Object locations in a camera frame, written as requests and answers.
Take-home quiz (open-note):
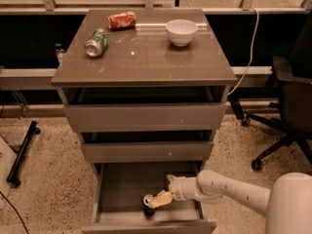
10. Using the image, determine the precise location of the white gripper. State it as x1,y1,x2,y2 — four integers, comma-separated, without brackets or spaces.
148,175,197,209

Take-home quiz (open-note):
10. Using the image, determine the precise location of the green soda can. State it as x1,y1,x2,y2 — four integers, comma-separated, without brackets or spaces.
84,28,108,58

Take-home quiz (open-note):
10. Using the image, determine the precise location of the grey middle drawer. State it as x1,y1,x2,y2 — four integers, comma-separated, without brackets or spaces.
81,141,214,163

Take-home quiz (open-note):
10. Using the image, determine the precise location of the white bowl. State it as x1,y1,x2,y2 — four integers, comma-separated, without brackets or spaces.
165,19,198,47

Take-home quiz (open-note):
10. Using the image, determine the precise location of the grey top drawer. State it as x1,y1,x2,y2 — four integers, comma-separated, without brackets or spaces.
63,103,225,133

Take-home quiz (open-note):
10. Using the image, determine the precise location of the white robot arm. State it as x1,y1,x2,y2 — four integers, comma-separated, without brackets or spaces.
143,170,312,234

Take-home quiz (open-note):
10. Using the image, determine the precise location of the grey open bottom drawer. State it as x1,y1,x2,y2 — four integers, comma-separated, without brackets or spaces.
82,161,216,234

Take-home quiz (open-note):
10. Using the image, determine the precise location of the white board on floor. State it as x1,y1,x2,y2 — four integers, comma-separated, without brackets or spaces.
0,137,17,210

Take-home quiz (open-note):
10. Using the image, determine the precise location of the black floor cable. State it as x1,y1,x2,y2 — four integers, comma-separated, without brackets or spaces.
0,190,30,234

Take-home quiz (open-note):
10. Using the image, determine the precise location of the grey drawer cabinet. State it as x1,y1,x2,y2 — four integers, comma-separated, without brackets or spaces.
50,8,238,234

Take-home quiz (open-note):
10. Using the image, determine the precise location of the dark pepsi can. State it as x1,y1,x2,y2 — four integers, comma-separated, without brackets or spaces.
142,194,155,216

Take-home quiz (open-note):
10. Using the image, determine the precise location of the black wheeled stand leg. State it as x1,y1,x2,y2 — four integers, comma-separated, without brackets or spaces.
6,121,41,187

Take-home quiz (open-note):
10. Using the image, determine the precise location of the white cable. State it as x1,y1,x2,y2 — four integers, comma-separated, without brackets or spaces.
227,7,260,97

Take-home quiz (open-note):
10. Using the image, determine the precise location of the orange soda can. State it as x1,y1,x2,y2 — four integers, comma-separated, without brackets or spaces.
107,11,136,30

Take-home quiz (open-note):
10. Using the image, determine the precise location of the black office chair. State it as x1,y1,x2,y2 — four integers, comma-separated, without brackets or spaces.
242,14,312,172

